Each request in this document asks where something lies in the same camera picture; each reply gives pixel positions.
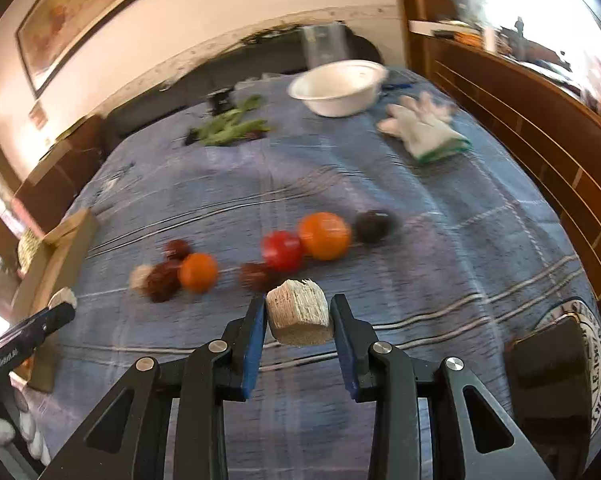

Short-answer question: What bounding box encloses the large white cylinder block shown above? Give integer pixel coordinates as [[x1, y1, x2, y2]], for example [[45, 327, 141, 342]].
[[266, 280, 334, 347]]

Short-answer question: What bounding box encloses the white gloved left hand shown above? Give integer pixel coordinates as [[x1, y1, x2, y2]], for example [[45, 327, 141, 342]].
[[0, 384, 51, 468]]

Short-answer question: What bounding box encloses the white block far left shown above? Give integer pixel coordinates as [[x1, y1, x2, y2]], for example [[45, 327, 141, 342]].
[[48, 287, 78, 309]]

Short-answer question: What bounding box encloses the cardboard tray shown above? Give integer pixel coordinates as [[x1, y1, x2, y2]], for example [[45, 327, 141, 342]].
[[10, 208, 99, 393]]

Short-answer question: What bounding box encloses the white block beside date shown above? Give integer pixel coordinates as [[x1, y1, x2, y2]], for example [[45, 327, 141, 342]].
[[129, 264, 154, 292]]

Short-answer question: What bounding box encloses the large red date left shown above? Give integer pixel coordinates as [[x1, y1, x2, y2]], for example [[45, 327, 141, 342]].
[[143, 260, 181, 302]]

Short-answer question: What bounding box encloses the orange tangerine left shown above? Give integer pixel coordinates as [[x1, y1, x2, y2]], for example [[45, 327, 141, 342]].
[[178, 252, 219, 294]]

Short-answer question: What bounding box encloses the orange tangerine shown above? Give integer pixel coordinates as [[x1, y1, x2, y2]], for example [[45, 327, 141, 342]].
[[178, 252, 219, 294], [298, 212, 351, 261]]

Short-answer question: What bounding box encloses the brown armchair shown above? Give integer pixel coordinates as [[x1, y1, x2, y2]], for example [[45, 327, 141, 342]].
[[12, 115, 104, 237]]

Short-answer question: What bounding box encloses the red date centre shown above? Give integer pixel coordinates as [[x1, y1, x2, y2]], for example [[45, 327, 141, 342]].
[[240, 262, 280, 292]]

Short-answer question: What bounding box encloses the small red date upper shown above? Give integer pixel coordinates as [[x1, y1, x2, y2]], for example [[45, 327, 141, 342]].
[[163, 238, 192, 261]]

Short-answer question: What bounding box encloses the orange tangerine right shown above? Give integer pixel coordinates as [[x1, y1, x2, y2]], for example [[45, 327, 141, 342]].
[[298, 212, 351, 261]]

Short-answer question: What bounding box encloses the dark brown round fruit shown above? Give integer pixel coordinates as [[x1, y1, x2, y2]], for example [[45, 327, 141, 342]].
[[352, 209, 396, 244]]

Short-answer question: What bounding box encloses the red tomato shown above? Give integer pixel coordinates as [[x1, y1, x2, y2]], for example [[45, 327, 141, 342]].
[[261, 231, 303, 274]]

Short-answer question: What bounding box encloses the black object on table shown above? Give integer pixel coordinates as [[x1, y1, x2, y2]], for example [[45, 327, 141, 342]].
[[504, 314, 592, 479]]

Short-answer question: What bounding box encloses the blue plaid tablecloth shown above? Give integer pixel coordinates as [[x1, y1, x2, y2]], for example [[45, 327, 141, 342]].
[[31, 73, 601, 479]]

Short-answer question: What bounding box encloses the white work glove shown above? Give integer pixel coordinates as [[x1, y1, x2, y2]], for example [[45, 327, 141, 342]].
[[376, 91, 471, 164]]

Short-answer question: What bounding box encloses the green cloth strip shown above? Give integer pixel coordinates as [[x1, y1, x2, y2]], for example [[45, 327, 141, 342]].
[[183, 94, 270, 146]]

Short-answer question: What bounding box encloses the small black device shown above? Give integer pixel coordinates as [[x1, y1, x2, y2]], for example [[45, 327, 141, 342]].
[[207, 87, 235, 116]]

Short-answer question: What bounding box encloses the white bowl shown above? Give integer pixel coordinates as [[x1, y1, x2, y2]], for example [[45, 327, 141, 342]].
[[287, 60, 389, 118]]

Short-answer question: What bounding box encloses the wooden sideboard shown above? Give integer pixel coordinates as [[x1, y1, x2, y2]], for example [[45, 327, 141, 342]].
[[400, 0, 601, 310]]

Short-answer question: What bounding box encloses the framed painting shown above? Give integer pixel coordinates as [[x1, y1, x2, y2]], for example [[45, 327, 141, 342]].
[[16, 0, 136, 96]]

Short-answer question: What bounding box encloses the clear plastic container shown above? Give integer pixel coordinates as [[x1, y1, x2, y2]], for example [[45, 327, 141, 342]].
[[301, 22, 349, 70]]

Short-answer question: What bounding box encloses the black sofa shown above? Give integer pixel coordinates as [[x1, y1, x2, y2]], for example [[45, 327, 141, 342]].
[[102, 27, 382, 141]]

